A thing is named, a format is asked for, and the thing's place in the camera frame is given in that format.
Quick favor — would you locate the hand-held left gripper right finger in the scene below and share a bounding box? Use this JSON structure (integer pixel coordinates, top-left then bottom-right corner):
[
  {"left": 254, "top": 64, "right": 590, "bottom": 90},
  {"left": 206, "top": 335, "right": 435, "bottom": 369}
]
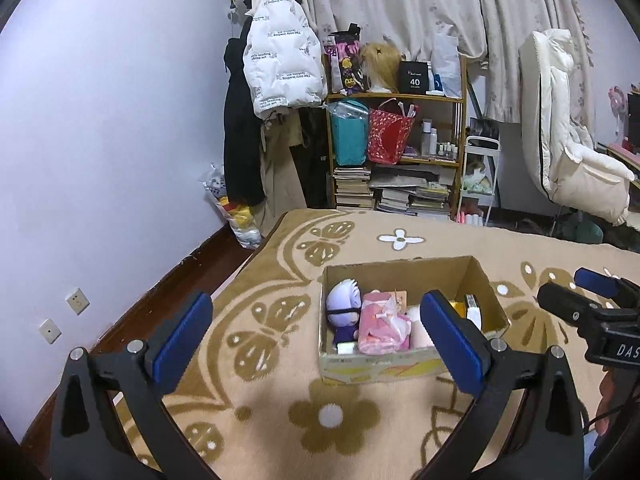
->
[{"left": 419, "top": 287, "right": 586, "bottom": 480}]

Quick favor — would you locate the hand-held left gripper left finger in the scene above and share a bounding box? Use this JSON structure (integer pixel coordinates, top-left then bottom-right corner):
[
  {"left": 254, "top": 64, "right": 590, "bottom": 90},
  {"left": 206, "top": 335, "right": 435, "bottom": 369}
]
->
[{"left": 50, "top": 290, "right": 221, "bottom": 480}]

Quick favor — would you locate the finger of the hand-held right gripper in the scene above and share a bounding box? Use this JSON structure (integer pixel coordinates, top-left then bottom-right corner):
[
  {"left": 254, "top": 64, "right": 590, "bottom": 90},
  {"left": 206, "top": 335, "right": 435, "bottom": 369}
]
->
[
  {"left": 574, "top": 266, "right": 640, "bottom": 308},
  {"left": 536, "top": 281, "right": 608, "bottom": 333}
]

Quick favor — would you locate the black white printed pouch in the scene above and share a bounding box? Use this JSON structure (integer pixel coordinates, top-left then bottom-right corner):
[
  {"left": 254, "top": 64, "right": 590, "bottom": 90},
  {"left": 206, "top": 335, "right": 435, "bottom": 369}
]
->
[{"left": 464, "top": 294, "right": 485, "bottom": 332}]

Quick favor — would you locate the pink tissue pack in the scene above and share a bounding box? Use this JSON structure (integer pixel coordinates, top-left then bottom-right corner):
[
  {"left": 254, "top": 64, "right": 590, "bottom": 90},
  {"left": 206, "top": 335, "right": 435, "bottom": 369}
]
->
[{"left": 359, "top": 290, "right": 413, "bottom": 356}]

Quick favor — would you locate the cardboard box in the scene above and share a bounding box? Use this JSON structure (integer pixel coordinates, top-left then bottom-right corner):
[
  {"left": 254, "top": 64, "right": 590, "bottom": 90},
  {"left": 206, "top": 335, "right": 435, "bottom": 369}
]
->
[{"left": 318, "top": 255, "right": 511, "bottom": 386}]

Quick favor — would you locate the white-haired blindfolded plush doll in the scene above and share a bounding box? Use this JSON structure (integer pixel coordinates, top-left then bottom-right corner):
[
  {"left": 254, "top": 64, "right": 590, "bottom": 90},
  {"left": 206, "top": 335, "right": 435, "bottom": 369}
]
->
[{"left": 326, "top": 280, "right": 365, "bottom": 343}]

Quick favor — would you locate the person's right hand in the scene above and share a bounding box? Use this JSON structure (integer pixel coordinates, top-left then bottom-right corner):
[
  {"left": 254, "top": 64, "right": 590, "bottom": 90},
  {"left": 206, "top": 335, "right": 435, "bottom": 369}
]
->
[{"left": 596, "top": 370, "right": 632, "bottom": 436}]

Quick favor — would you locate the cream padded chair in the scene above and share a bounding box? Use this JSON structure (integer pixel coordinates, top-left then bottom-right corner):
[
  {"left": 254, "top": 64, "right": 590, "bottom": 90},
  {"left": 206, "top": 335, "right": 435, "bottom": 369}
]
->
[{"left": 518, "top": 29, "right": 636, "bottom": 226}]

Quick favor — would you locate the clear plastic bag of toys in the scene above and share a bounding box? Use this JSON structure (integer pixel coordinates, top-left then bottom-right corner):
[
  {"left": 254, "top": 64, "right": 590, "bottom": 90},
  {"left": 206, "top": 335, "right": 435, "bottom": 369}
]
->
[{"left": 202, "top": 162, "right": 263, "bottom": 250}]

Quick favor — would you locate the plush toy in cart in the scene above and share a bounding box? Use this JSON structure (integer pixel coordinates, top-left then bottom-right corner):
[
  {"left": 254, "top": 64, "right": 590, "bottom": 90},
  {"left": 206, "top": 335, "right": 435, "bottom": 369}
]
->
[{"left": 462, "top": 160, "right": 493, "bottom": 193}]

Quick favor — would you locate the pile of magazines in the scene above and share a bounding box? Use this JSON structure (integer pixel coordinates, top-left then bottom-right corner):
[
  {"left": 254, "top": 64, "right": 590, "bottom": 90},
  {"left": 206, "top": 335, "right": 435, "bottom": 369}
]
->
[{"left": 372, "top": 165, "right": 453, "bottom": 220}]

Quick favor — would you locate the dark monitor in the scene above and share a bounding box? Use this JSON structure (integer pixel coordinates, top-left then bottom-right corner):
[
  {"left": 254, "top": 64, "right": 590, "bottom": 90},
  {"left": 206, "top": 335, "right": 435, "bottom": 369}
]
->
[{"left": 627, "top": 91, "right": 640, "bottom": 153}]

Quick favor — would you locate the white trolley cart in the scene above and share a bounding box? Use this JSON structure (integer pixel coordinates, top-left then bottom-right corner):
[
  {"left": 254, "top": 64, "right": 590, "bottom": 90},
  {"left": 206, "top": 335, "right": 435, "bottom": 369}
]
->
[{"left": 457, "top": 135, "right": 502, "bottom": 226}]

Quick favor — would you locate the stack of books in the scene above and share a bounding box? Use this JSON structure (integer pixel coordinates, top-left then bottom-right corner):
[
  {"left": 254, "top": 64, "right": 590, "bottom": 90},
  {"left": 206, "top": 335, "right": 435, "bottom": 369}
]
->
[{"left": 334, "top": 166, "right": 373, "bottom": 211}]

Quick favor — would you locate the pink fan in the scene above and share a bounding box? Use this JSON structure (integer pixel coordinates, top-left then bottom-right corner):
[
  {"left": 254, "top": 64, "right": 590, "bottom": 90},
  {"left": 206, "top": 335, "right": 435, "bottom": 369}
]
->
[{"left": 607, "top": 85, "right": 632, "bottom": 146}]

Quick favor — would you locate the wooden shelf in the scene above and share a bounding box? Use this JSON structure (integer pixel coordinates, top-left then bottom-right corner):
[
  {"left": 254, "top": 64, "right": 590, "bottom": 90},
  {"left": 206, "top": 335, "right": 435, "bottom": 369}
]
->
[{"left": 322, "top": 52, "right": 468, "bottom": 221}]

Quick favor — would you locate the beige coat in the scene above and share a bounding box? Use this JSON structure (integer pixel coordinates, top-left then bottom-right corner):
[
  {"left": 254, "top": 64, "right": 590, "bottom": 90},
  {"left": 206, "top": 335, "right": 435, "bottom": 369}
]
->
[{"left": 260, "top": 110, "right": 306, "bottom": 231}]

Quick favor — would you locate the black coat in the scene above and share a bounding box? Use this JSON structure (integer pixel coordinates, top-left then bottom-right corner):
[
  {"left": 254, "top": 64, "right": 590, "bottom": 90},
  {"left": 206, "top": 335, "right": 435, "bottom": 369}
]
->
[{"left": 223, "top": 37, "right": 266, "bottom": 206}]

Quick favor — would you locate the white bottle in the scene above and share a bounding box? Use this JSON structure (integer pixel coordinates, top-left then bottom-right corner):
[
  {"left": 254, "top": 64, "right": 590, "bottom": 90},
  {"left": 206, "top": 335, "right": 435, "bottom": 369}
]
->
[{"left": 421, "top": 119, "right": 438, "bottom": 157}]

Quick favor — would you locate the red gift bag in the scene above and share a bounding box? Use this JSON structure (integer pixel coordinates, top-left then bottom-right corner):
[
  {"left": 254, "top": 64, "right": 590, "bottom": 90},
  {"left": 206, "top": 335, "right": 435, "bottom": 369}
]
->
[{"left": 367, "top": 99, "right": 416, "bottom": 165}]

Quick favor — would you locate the black hanging garment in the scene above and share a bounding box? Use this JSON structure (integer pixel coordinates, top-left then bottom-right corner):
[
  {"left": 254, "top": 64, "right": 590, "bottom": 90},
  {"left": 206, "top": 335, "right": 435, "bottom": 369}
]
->
[{"left": 295, "top": 107, "right": 333, "bottom": 208}]

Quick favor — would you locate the teal bag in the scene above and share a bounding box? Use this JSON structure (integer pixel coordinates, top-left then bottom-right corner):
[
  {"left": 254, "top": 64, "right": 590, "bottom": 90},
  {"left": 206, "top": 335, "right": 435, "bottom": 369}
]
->
[{"left": 327, "top": 101, "right": 371, "bottom": 167}]

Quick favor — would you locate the white plastic bag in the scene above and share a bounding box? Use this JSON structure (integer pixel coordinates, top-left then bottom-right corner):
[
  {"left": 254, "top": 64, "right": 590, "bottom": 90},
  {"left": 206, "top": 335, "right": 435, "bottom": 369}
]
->
[{"left": 431, "top": 32, "right": 463, "bottom": 98}]

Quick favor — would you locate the black box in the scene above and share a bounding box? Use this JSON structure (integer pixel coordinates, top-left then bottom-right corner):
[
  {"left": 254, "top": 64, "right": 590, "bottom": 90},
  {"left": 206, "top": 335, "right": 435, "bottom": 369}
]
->
[{"left": 398, "top": 61, "right": 432, "bottom": 97}]

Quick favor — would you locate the blond wig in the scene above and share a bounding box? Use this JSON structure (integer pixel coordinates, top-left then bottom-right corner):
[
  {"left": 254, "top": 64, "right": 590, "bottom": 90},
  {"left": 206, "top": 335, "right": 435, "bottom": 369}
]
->
[{"left": 360, "top": 42, "right": 401, "bottom": 93}]

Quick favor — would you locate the purple printed bag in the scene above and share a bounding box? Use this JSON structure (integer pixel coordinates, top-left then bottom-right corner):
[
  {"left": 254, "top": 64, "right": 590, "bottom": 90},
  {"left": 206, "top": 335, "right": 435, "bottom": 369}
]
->
[{"left": 324, "top": 30, "right": 363, "bottom": 95}]

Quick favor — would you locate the white puffer jacket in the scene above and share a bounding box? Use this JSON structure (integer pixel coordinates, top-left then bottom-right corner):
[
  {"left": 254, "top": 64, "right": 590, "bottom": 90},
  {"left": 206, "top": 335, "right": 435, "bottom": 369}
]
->
[{"left": 242, "top": 0, "right": 326, "bottom": 121}]

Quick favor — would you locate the floral curtain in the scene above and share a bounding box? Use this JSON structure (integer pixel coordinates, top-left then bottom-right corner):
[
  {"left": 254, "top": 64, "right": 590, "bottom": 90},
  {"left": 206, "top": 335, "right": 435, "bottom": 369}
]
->
[{"left": 300, "top": 0, "right": 596, "bottom": 123}]

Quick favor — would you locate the dark wooden bed frame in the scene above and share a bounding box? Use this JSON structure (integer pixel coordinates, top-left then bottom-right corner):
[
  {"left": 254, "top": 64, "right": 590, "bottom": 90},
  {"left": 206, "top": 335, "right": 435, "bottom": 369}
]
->
[{"left": 20, "top": 220, "right": 288, "bottom": 461}]

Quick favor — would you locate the wall socket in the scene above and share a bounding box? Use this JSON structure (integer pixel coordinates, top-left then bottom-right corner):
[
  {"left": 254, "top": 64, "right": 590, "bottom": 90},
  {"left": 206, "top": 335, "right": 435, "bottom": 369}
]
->
[
  {"left": 39, "top": 319, "right": 62, "bottom": 346},
  {"left": 66, "top": 287, "right": 91, "bottom": 316}
]

